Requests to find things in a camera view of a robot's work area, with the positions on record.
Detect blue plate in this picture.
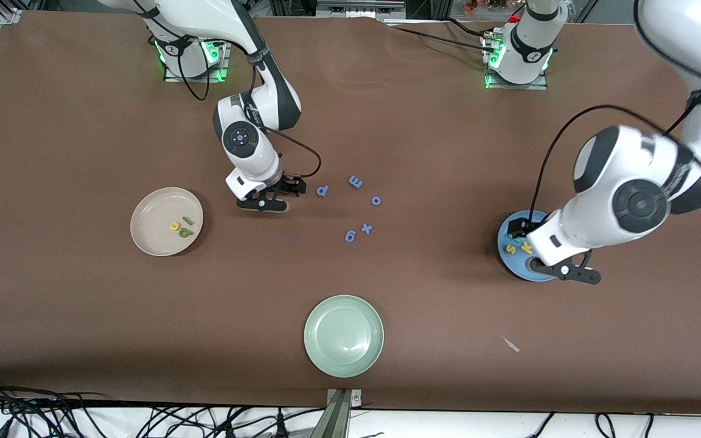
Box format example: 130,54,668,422
497,210,561,282

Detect brown table cover sheet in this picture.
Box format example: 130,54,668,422
0,9,701,417

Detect beige brown plate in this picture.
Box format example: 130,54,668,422
130,187,204,257

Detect pale green plate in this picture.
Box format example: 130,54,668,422
304,294,385,378

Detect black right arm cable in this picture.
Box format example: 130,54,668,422
131,0,323,180

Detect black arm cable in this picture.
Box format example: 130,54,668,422
131,0,323,180
530,0,701,227

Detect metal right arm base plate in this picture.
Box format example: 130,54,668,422
164,40,229,83

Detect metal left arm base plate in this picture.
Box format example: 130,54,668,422
484,30,549,91

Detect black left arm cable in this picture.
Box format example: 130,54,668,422
530,0,701,227

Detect aluminium frame profile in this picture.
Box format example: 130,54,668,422
316,0,406,19

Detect black floor cable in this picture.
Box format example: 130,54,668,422
594,412,618,438
0,374,114,409
527,412,555,438

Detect black cable on table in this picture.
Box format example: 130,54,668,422
384,21,497,54

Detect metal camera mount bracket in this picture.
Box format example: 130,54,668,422
326,388,363,438

